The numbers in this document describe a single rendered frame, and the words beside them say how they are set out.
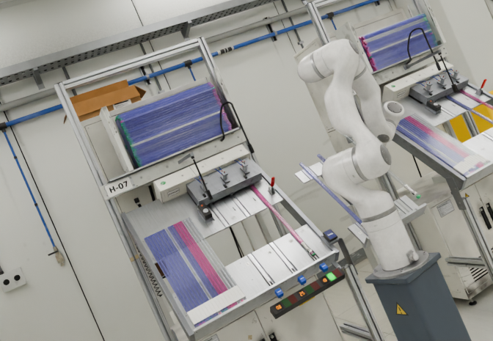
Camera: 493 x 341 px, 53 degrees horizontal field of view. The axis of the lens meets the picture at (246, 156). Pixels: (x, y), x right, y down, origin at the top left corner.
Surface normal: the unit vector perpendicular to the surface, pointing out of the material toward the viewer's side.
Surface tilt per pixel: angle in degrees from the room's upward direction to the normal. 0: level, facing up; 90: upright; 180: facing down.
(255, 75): 90
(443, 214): 90
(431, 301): 90
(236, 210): 45
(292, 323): 90
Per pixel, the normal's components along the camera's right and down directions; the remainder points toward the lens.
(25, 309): 0.33, -0.15
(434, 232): -0.85, 0.37
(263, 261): -0.04, -0.75
